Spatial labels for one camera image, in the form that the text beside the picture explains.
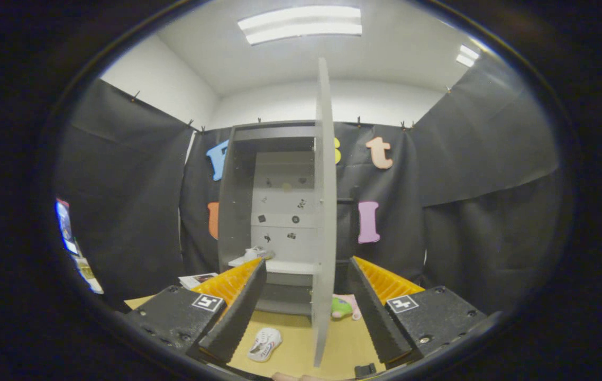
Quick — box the long ceiling light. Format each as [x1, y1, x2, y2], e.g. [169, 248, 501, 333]
[238, 5, 363, 46]

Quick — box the stack of books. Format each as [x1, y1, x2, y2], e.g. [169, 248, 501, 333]
[178, 273, 220, 291]

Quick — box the monitor screen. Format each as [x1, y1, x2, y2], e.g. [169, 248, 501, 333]
[56, 198, 79, 256]

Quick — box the white striped shoe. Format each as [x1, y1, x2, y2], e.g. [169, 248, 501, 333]
[243, 246, 275, 262]
[247, 327, 283, 362]

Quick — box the desk clutter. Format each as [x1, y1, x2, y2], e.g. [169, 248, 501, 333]
[71, 243, 105, 295]

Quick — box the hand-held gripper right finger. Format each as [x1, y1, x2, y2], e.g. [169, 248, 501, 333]
[347, 256, 488, 367]

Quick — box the small ceiling light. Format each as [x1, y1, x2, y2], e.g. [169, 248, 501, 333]
[455, 44, 480, 68]

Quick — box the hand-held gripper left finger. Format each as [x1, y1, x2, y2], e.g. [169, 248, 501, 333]
[124, 258, 268, 366]

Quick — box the green and pink plush toy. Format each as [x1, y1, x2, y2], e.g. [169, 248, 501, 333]
[331, 294, 363, 321]

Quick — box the black backdrop cloth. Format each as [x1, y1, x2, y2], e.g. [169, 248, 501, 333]
[53, 53, 561, 313]

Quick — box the grey shoe cabinet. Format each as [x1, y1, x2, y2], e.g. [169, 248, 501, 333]
[218, 121, 333, 316]

